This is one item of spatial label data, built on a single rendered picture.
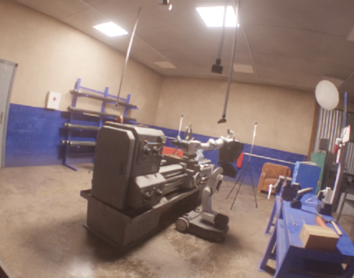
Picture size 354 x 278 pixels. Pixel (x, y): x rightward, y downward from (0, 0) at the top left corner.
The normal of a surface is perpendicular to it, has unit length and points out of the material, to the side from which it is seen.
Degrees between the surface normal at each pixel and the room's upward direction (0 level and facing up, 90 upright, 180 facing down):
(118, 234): 90
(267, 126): 90
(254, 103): 90
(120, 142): 90
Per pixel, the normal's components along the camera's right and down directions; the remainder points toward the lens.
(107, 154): -0.44, -0.04
